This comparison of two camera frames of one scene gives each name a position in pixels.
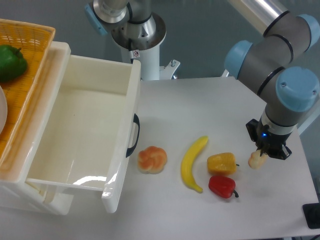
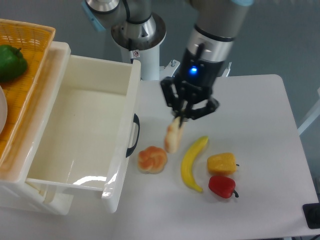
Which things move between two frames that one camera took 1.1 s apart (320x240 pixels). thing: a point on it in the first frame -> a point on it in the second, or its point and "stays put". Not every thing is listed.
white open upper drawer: (90, 142) stays put
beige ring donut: (256, 161) -> (174, 135)
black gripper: (265, 139) -> (199, 75)
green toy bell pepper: (13, 63) stays put
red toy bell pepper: (223, 186) stays put
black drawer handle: (130, 150) stays put
